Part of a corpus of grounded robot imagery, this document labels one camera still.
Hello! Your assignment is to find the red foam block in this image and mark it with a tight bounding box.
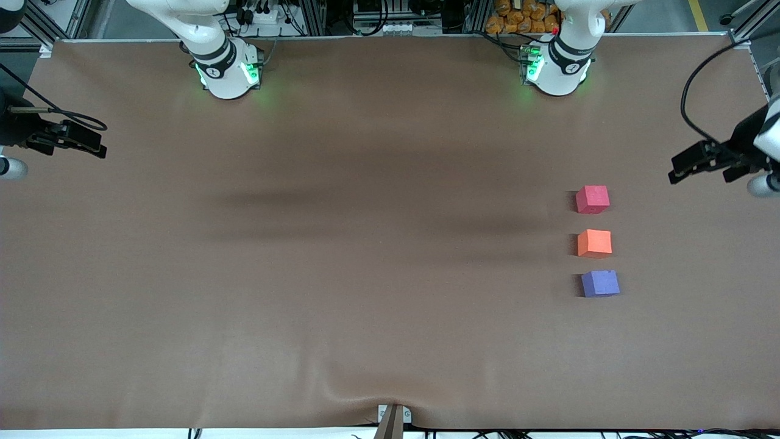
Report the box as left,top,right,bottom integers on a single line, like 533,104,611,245
576,185,610,215

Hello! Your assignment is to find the pile of orange objects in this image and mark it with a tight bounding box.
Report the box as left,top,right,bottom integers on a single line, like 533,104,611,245
486,0,561,35

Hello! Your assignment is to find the white power strip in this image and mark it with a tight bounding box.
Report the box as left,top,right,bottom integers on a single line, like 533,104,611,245
239,0,287,25

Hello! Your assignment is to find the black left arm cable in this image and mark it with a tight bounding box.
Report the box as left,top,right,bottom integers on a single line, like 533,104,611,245
680,40,751,146

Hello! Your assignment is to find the brown table mat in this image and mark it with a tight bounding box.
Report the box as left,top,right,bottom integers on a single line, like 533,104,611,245
0,37,780,430

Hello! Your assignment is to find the orange foam block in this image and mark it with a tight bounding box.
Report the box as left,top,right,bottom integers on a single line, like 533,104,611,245
577,229,612,258

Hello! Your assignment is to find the purple foam block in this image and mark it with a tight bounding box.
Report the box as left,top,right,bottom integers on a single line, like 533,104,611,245
581,270,620,298

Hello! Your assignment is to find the aluminium frame post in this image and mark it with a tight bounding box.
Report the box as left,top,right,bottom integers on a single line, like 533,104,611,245
303,0,328,37
464,0,489,34

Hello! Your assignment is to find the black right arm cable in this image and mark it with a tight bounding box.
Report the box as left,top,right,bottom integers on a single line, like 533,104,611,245
0,61,108,132

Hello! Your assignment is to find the aluminium frame rail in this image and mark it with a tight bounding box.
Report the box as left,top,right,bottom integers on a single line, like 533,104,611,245
0,0,92,49
728,0,780,49

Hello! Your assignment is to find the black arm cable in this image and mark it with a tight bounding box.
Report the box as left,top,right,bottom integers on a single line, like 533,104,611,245
0,61,108,132
680,40,751,146

